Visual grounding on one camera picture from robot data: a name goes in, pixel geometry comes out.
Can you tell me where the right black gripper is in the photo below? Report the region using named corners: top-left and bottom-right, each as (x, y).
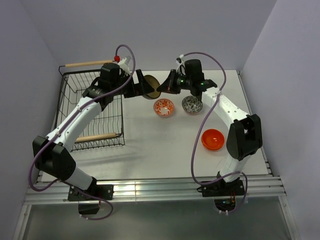
top-left (156, 69), bottom-right (193, 95)

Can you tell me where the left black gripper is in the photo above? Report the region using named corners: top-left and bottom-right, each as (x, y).
top-left (111, 69), bottom-right (155, 99)

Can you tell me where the orange white patterned bowl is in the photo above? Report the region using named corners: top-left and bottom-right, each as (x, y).
top-left (153, 98), bottom-right (175, 118)

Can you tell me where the black floral patterned bowl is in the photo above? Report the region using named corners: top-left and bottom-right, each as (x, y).
top-left (181, 95), bottom-right (203, 114)

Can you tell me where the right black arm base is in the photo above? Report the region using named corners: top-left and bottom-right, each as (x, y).
top-left (196, 178), bottom-right (246, 212)

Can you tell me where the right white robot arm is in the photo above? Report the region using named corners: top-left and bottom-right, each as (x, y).
top-left (157, 57), bottom-right (263, 195)

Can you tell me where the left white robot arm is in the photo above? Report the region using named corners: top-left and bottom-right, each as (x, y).
top-left (32, 63), bottom-right (155, 200)

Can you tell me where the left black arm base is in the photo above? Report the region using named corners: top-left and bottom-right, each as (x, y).
top-left (67, 184), bottom-right (114, 218)

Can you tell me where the plain orange bowl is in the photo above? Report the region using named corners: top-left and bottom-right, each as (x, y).
top-left (201, 129), bottom-right (225, 151)

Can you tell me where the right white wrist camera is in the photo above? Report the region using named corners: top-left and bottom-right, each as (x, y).
top-left (176, 54), bottom-right (185, 75)

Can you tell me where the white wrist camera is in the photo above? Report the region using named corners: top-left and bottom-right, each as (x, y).
top-left (176, 54), bottom-right (185, 75)
top-left (117, 56), bottom-right (132, 75)

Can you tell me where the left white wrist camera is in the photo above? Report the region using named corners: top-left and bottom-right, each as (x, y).
top-left (117, 56), bottom-right (132, 75)

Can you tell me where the black wire dish rack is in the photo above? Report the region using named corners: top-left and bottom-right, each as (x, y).
top-left (53, 69), bottom-right (125, 151)

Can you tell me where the far wooden rack handle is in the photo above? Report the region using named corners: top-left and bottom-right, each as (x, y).
top-left (64, 60), bottom-right (114, 68)

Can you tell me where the wooden rack handle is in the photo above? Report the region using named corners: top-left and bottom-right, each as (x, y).
top-left (75, 132), bottom-right (117, 143)
top-left (64, 60), bottom-right (114, 68)

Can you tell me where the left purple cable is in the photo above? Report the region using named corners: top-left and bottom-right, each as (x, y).
top-left (27, 44), bottom-right (136, 221)

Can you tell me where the purple cable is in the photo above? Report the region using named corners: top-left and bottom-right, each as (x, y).
top-left (27, 44), bottom-right (136, 221)
top-left (181, 51), bottom-right (249, 215)

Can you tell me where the near wooden rack handle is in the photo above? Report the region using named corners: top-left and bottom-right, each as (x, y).
top-left (75, 132), bottom-right (117, 143)

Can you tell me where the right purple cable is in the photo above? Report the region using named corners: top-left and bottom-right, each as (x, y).
top-left (181, 51), bottom-right (249, 215)

